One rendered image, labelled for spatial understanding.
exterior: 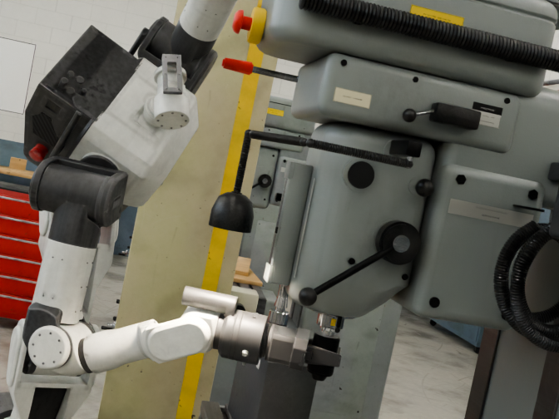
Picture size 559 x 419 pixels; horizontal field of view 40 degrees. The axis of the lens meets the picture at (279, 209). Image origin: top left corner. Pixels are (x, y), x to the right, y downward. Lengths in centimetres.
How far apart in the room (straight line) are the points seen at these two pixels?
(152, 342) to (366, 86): 57
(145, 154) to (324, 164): 41
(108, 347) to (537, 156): 81
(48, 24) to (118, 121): 893
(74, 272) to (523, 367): 84
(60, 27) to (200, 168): 753
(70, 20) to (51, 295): 907
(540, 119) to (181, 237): 194
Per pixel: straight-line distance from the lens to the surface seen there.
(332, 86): 123
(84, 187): 144
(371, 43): 124
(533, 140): 136
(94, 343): 145
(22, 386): 193
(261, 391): 171
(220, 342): 137
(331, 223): 126
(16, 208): 587
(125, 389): 318
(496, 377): 160
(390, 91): 125
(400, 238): 125
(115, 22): 1041
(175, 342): 137
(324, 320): 136
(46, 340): 145
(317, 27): 122
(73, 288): 146
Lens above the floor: 153
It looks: 3 degrees down
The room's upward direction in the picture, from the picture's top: 11 degrees clockwise
